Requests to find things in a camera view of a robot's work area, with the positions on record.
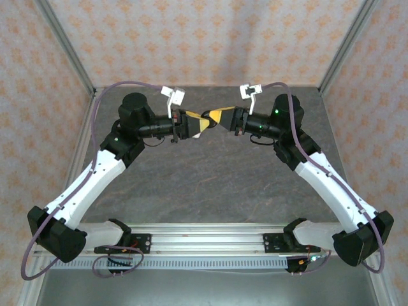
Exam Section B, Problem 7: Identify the grey metal panel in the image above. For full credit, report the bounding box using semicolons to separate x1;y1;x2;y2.
34;269;380;306

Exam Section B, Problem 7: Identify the thin black right gripper cable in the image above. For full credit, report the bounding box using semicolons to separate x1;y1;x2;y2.
249;133;275;148

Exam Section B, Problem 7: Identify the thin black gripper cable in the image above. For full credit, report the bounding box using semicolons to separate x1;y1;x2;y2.
249;133;275;148
142;136;175;148

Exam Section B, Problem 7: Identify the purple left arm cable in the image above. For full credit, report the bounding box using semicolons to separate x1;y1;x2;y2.
20;81;164;281

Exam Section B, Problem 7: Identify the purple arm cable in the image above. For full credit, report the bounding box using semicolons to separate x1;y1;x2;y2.
20;81;164;281
261;82;386;277

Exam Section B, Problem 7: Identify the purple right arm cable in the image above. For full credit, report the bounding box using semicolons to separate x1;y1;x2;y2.
261;82;386;277

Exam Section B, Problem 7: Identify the thin black left gripper cable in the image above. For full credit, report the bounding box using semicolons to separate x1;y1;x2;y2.
142;136;175;148

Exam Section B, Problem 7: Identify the aluminium table side rail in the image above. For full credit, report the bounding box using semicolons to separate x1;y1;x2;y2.
17;89;105;306
318;87;396;306

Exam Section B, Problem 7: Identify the aluminium frame post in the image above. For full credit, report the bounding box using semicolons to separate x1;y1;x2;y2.
34;0;96;96
317;0;380;96

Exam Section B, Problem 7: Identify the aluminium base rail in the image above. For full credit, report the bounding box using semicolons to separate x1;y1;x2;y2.
33;222;383;256

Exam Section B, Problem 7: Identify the red orange wire bundle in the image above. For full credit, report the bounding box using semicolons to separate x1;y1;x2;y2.
299;242;321;265
119;240;140;256

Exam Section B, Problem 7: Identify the slotted grey cable duct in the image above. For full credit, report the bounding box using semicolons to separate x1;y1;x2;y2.
47;257;289;270

